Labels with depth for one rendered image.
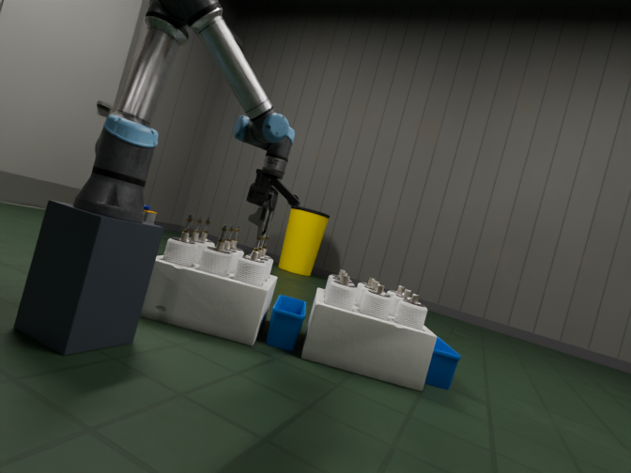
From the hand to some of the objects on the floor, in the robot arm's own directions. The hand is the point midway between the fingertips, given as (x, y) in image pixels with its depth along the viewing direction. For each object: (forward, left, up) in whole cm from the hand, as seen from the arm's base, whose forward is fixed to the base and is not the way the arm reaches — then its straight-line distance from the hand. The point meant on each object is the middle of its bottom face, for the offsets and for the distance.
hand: (263, 233), depth 128 cm
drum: (+235, +95, -35) cm, 256 cm away
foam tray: (+6, +16, -35) cm, 39 cm away
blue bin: (+18, -9, -35) cm, 40 cm away
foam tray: (+28, -34, -35) cm, 56 cm away
